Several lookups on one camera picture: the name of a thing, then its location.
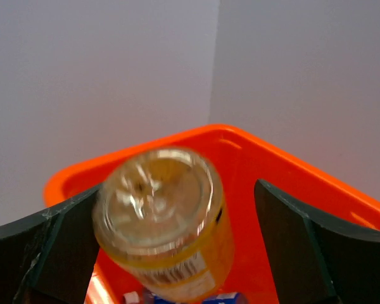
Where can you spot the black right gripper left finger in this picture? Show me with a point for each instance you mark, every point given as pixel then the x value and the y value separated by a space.
pixel 49 256

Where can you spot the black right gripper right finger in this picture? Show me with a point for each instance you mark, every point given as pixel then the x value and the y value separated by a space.
pixel 314 256

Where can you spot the short blue label water bottle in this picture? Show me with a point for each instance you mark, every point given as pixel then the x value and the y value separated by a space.
pixel 228 298

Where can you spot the long blue label water bottle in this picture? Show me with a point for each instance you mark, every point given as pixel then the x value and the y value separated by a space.
pixel 143 298

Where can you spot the orange bottle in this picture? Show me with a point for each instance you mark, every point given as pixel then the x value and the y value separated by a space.
pixel 162 217

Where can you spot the orange plastic bin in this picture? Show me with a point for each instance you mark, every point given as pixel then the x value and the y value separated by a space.
pixel 241 159

